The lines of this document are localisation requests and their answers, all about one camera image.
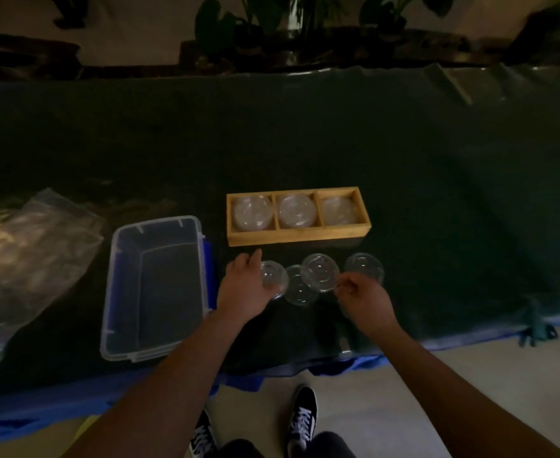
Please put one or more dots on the person's left hand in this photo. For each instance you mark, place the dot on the person's left hand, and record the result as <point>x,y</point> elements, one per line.
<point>239,288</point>

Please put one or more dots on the person's right hand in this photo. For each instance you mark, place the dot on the person's right hand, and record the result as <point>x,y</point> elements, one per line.
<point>368,307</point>

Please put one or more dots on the person's left fingers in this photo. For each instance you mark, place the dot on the person's left fingers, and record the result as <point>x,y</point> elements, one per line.
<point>253,258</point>

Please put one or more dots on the person's right fingers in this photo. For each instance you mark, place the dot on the person's right fingers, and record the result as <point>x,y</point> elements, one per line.
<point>347,286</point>

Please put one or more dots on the clear round plastic lid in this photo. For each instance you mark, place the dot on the clear round plastic lid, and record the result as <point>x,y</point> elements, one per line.
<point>320,271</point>
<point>276,277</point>
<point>298,290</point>
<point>364,268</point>

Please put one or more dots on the person's left forearm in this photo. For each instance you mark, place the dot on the person's left forearm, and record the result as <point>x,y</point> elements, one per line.
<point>165,391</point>

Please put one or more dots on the person's right forearm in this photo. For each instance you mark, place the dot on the person's right forearm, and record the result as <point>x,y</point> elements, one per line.
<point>451,400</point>

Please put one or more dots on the stack of clear lids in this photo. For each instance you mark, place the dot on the stack of clear lids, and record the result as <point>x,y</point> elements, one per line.
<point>297,210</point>
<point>338,210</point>
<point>252,213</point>

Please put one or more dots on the blue bin lid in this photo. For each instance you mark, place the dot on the blue bin lid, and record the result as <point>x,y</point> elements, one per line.
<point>207,271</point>

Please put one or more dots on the wooden three-compartment tray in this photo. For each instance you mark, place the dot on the wooden three-compartment tray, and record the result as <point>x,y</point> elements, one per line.
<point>299,233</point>

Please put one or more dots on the clear plastic storage bin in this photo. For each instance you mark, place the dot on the clear plastic storage bin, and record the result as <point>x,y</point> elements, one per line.
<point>153,290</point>

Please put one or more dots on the dark green tablecloth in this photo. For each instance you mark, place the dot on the dark green tablecloth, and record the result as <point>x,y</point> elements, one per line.
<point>404,176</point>

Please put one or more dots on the person's right black shoe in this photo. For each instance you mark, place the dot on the person's right black shoe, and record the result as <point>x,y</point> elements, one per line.
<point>303,414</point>

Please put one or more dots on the person's black shoe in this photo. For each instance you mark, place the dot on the person's black shoe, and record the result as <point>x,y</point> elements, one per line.
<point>203,436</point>
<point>303,414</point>

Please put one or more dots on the person's dark trousers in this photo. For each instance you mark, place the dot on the person's dark trousers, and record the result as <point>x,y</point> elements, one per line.
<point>327,446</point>

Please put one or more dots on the person's left black shoe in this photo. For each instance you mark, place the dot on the person's left black shoe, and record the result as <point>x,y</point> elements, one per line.
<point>203,436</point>

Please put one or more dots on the green clamp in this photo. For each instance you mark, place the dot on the green clamp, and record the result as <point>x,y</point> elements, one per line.
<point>537,329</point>

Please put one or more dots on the clear plastic bag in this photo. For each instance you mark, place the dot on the clear plastic bag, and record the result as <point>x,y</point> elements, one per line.
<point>27,267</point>

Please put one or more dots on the potted green plants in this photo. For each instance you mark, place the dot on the potted green plants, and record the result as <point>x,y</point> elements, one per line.
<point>303,28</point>

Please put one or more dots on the blue tarp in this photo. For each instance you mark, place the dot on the blue tarp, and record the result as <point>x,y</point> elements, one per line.
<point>46,405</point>

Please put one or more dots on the dark wooden furniture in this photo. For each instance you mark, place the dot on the dark wooden furniture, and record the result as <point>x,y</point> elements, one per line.
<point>27,54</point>

